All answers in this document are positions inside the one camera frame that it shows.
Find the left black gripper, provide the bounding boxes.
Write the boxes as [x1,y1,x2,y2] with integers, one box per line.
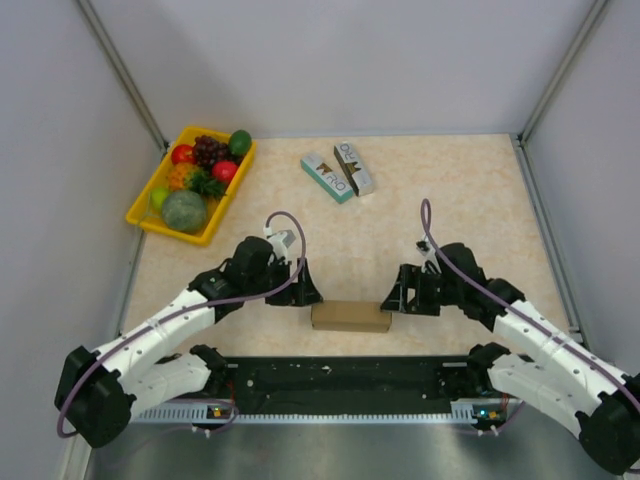
[245,258,322,307]

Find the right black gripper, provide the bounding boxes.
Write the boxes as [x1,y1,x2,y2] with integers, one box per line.
[380,263,463,316]

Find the brown cardboard box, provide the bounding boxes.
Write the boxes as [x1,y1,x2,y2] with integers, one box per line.
[311,301,392,333]

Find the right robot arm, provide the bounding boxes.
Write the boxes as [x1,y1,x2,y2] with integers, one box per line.
[380,240,639,475]

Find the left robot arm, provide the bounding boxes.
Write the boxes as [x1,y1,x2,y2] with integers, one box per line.
[54,230,308,449]

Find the teal white carton box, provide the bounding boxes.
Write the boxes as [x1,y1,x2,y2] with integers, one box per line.
[300,152,354,204]

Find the silver brown carton box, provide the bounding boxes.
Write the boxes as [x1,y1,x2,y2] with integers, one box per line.
[334,142,375,196]

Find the green round melon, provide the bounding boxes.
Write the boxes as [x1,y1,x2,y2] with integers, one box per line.
[161,190,207,234]

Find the red peach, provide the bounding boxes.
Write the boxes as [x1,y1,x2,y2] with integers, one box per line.
[211,160,238,185]

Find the green avocado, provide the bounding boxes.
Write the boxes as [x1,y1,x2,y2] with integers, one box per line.
[228,129,252,156]

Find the dark purple grape bunch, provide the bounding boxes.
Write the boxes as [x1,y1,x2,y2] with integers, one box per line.
[192,135,233,170]

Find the green lime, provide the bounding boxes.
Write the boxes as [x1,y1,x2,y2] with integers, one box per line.
[149,187,171,212]

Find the yellow plastic tray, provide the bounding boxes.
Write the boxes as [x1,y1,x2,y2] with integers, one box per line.
[126,126,256,246]

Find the red apple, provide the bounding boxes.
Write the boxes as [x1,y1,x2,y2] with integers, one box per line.
[171,144,196,165]

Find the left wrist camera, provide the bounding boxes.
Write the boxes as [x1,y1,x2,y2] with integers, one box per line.
[263,226,296,251]

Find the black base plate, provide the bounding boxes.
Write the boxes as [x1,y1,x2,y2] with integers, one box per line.
[192,356,501,416]

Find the aluminium rail with cable duct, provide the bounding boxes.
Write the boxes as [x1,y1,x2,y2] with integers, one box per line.
[89,362,626,427]

